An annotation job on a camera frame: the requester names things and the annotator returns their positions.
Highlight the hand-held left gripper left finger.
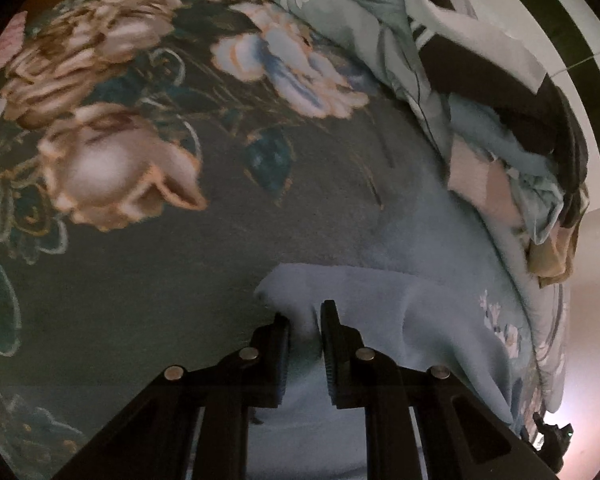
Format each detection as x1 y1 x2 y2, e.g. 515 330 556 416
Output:
55 312 292 480

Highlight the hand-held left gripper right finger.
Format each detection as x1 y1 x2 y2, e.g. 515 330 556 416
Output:
320 299 558 480

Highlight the light blue fleece garment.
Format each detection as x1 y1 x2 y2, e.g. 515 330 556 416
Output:
190 264 533 480

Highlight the pile of mixed clothes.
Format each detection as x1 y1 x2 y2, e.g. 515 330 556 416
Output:
419 35 590 211

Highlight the dark green floral blanket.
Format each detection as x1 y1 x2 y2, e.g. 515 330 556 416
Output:
0 0 486 480

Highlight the tan garment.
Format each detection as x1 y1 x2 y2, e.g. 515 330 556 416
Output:
524 205 583 289

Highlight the pink beige garment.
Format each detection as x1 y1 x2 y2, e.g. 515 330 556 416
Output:
446 136 525 227

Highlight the blue crumpled garment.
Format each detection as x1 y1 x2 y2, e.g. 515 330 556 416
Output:
449 94 567 246

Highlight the light green floral quilt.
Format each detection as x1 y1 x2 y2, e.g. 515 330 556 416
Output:
147 0 573 413

